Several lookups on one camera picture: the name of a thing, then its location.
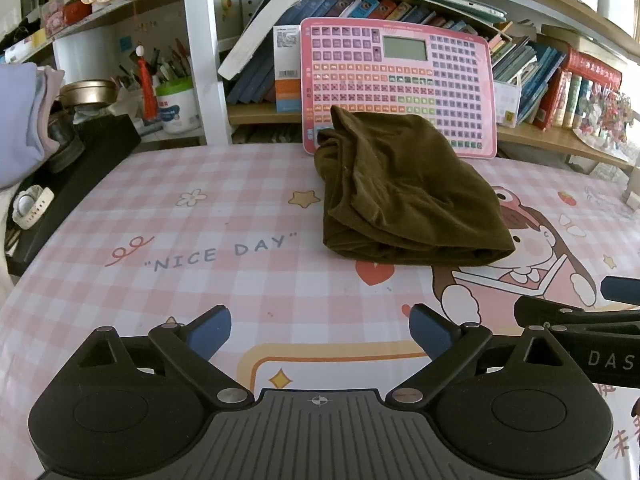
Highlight dark round tin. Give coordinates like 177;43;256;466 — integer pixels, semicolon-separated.
45;110;86;173

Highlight round metal tin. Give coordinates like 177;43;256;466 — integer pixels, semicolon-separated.
59;80;117;108

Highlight bunch of pens and pencils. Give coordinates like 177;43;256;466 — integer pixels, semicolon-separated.
117;37;193;91

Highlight white hanging cloth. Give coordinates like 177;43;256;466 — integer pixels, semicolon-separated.
0;187;18;288

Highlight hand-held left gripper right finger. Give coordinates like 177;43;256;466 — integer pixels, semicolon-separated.
385;302;597;407

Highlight white wristwatch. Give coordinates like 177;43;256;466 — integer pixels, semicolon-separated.
11;185;55;231

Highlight pink button learning board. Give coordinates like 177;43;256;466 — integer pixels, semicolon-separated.
300;17;498;160

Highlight red jar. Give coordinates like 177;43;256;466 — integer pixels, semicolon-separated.
62;0;93;26

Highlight red tassel ornament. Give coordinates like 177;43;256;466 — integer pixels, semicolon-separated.
136;45;157;122

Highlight white and orange box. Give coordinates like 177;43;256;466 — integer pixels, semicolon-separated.
273;24;304;113

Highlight pink checked printed tablecloth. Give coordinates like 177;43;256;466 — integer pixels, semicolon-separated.
0;142;640;480

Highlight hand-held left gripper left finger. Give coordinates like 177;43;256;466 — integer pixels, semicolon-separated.
59;304;256;407

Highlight row of books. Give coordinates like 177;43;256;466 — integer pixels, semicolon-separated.
225;0;626;131

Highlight olive brown garment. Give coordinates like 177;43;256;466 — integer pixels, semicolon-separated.
314;105;516;267

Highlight white tub with green lid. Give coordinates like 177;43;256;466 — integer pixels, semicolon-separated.
155;77;202;135

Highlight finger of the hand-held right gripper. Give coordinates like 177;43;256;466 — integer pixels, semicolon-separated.
514;296;640;332
600;276;640;307

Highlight large white leaning book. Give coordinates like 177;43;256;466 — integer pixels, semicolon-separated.
218;0;302;81

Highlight lavender folded cloth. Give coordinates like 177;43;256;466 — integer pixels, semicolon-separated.
0;62;51;191

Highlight colourful figure stand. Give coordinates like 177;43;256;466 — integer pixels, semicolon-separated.
575;80;632;151

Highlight black flat box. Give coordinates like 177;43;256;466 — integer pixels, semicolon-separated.
5;114;142;277

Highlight white wooden bookshelf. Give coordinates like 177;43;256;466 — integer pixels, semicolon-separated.
0;0;640;171

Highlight pale pink folded cloth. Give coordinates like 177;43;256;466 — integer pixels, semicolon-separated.
32;66;66;156

